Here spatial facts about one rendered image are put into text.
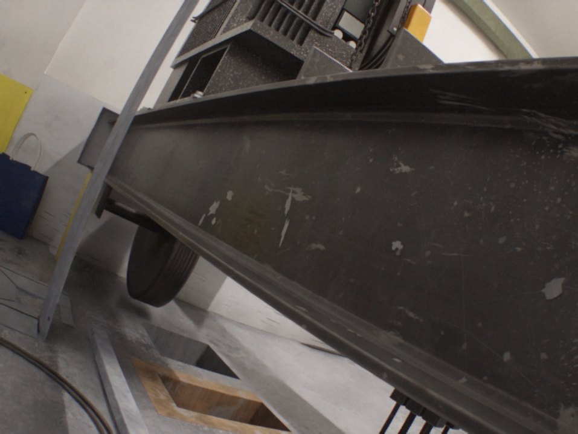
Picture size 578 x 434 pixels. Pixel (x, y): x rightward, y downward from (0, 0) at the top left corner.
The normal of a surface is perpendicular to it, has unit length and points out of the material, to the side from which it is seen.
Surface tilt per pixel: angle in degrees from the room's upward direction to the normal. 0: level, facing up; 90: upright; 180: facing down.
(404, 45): 90
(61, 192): 90
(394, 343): 67
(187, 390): 90
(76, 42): 90
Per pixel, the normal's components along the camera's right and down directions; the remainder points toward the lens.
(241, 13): 0.44, 0.17
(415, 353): -0.57, -0.71
